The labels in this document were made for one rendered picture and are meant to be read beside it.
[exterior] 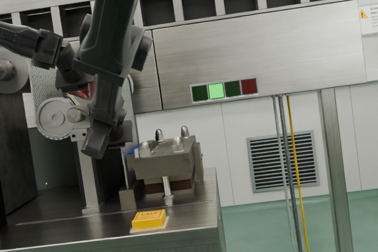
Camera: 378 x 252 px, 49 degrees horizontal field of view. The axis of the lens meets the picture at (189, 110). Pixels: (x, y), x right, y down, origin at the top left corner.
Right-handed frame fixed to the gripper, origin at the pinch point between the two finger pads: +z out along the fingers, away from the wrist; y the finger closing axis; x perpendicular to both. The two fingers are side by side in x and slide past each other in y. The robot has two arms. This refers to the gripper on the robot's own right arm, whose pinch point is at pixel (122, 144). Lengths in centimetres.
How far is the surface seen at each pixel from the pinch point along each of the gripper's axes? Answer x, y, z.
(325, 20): 43, 72, 11
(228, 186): 61, 30, 270
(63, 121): 7.0, -16.0, -6.0
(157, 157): -6.5, 10.9, -2.9
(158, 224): -28.2, 12.7, -17.0
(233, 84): 26.3, 36.5, 19.5
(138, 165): -7.9, 5.0, -2.1
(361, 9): 186, 170, 196
